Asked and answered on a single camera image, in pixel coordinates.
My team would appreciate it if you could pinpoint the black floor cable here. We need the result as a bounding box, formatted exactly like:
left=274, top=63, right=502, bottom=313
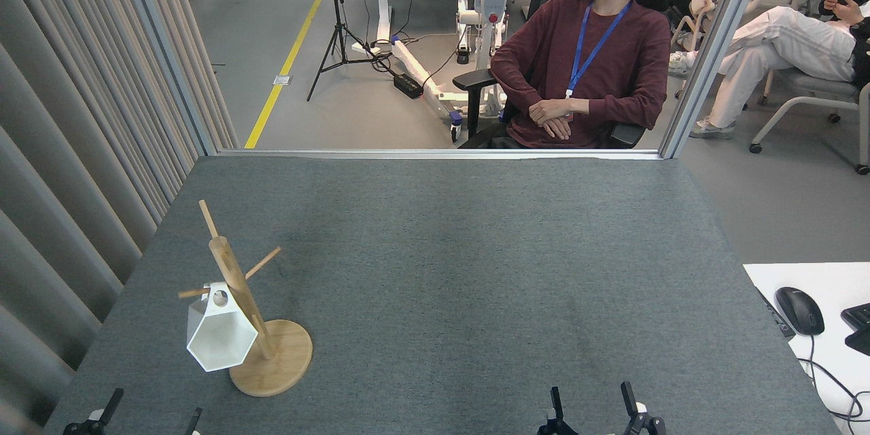
left=364, top=0, right=470, bottom=92

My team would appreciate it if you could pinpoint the person's left hand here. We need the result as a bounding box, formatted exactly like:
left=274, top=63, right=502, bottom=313
left=529, top=99, right=573, bottom=125

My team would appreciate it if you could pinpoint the black power strip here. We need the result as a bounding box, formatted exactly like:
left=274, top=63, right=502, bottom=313
left=394, top=73, right=424, bottom=100

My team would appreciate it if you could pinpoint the black keyboard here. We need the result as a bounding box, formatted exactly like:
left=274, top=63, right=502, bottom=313
left=841, top=302, right=870, bottom=357

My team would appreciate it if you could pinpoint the black mouse cable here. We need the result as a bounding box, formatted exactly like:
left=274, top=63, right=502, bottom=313
left=795, top=333, right=870, bottom=422

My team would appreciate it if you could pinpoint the grey pleated curtain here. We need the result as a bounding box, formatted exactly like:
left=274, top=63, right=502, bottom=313
left=0, top=0, right=240, bottom=435

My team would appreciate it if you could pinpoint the seated person in white trousers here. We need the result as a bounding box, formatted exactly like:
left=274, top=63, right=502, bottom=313
left=668, top=0, right=870, bottom=142

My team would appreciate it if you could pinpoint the silver frame post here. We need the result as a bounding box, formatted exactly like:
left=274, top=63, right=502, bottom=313
left=659, top=0, right=776, bottom=160

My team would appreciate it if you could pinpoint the black tripod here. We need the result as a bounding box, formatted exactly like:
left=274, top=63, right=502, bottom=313
left=307, top=0, right=396, bottom=102

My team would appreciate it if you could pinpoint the silver frame rail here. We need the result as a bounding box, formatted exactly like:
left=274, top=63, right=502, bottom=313
left=216, top=148, right=664, bottom=161

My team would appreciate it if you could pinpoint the wooden cup rack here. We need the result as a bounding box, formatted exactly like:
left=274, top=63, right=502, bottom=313
left=178, top=200, right=314, bottom=398

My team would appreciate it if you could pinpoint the white side table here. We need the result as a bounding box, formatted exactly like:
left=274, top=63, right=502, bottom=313
left=743, top=262, right=870, bottom=435

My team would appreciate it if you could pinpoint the black computer mouse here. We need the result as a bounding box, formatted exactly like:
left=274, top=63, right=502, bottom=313
left=775, top=287, right=825, bottom=336

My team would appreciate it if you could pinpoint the blue lanyard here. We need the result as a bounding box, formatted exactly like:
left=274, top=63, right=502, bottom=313
left=564, top=0, right=633, bottom=99

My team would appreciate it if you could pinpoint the white faceted cup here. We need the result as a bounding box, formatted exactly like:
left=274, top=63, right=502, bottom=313
left=186, top=282, right=259, bottom=372

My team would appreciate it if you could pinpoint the seated person's hand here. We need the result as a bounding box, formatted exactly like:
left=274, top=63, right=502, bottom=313
left=824, top=0, right=869, bottom=27

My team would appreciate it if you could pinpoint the grey wheeled chair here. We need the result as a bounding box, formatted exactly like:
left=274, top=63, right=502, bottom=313
left=748, top=68, right=870, bottom=175

